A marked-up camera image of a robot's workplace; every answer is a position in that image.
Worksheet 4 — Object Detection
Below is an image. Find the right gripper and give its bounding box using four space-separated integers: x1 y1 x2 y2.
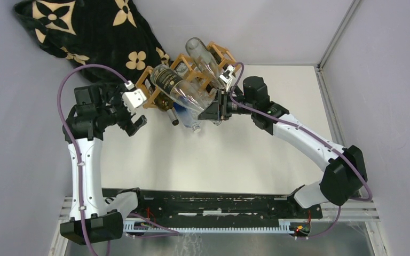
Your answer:
198 89 256 121

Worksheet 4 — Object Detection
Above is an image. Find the dark green wine bottle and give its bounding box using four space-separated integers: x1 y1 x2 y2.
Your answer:
152 92 179 126

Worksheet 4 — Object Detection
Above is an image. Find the clear bottle with black label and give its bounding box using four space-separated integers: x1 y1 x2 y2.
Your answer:
150 64 214 114

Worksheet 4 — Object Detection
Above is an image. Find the tall clear glass bottle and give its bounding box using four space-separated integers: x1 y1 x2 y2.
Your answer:
185 37 225 90

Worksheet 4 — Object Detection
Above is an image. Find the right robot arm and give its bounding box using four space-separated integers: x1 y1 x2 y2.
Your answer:
198 76 368 218

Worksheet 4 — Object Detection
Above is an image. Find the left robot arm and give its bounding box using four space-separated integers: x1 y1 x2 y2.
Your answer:
60 86 147 245

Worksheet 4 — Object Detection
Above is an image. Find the blue glass bottle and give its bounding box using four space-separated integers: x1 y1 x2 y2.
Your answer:
174 103 201 133

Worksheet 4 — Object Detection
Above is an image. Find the wooden wine rack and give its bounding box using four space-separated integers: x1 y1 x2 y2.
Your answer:
135 42 236 109

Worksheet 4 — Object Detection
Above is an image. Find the black floral blanket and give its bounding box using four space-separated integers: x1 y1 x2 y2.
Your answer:
13 0 170 82

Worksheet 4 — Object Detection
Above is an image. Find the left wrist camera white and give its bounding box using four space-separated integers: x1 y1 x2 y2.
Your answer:
122 89 147 114

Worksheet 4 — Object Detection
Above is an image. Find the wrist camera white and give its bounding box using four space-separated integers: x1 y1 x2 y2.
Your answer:
122 89 147 114
218 65 235 92

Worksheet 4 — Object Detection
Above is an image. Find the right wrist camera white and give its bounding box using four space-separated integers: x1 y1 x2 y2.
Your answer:
218 65 235 92

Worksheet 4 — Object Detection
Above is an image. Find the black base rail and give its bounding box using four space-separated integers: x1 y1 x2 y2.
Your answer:
100 188 323 229

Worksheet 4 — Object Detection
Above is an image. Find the aluminium frame profile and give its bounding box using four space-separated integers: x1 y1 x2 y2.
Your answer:
314 0 363 146

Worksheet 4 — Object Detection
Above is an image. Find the white cable duct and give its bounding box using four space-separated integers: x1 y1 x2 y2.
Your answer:
123 219 294 235

